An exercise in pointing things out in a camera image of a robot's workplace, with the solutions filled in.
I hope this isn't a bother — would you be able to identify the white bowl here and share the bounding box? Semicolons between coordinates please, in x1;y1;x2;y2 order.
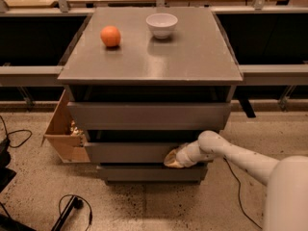
146;13;178;39

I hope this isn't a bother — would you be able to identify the grey drawer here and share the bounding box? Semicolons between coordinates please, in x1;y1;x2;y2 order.
67;102;231;130
97;163;207;183
85;142;180;164

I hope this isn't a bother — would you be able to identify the cardboard box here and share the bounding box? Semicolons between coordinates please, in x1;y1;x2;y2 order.
44;91;90;163

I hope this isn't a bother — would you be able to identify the orange fruit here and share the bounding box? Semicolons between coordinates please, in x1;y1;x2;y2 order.
100;26;121;47

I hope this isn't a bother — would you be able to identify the black cable left floor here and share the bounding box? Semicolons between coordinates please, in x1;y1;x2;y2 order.
0;115;33;149

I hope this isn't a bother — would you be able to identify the black stand with cable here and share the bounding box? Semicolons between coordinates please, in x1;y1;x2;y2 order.
51;193;93;231

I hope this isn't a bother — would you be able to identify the black equipment left edge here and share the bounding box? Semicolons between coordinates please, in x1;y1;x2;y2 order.
0;139;36;231

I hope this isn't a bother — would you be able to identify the grey bottom drawer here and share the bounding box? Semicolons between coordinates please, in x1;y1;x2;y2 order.
97;163;207;183

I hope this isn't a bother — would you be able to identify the grey drawer cabinet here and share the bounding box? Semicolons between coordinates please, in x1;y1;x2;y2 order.
59;8;243;183

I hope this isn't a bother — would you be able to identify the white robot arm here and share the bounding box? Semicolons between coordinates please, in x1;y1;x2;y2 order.
164;131;308;231

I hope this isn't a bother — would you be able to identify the grey top drawer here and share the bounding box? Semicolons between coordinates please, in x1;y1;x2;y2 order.
67;102;231;130

